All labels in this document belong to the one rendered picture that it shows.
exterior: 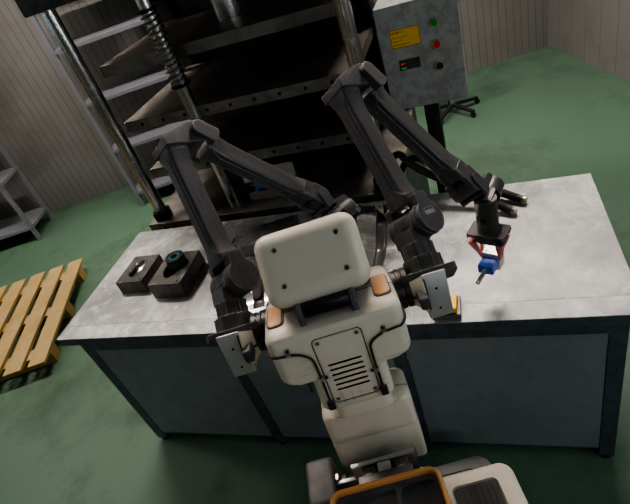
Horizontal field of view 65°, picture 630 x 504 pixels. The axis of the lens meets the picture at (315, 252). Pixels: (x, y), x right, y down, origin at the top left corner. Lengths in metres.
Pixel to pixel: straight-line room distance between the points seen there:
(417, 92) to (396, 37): 0.23
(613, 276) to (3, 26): 4.95
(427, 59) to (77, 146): 4.12
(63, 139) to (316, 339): 4.78
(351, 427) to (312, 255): 0.49
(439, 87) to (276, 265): 1.33
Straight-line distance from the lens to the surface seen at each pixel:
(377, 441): 1.32
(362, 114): 1.17
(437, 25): 2.03
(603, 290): 1.58
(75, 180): 5.72
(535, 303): 1.54
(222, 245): 1.14
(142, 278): 2.12
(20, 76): 5.45
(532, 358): 1.70
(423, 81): 2.09
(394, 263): 1.59
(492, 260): 1.46
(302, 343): 0.97
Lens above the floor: 1.89
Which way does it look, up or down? 35 degrees down
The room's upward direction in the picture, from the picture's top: 20 degrees counter-clockwise
